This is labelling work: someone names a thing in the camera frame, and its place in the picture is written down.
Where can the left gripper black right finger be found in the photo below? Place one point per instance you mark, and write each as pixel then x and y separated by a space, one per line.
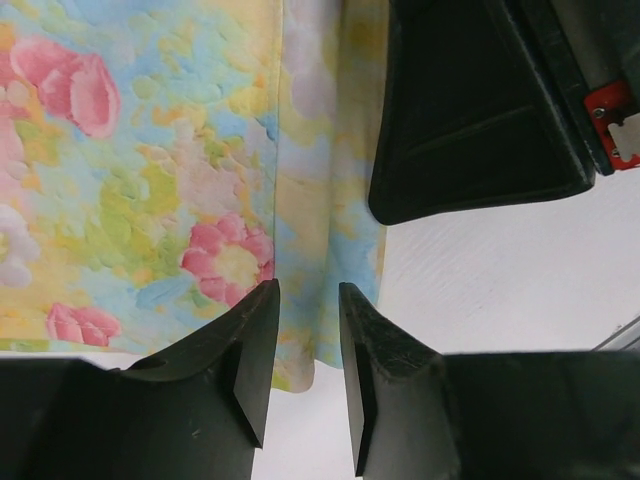
pixel 415 413

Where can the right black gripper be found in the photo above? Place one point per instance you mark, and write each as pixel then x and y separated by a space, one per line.
pixel 494 103

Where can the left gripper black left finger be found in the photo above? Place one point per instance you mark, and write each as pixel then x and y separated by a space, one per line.
pixel 194 410

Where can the pastel floral skirt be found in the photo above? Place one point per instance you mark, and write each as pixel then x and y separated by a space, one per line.
pixel 161 159

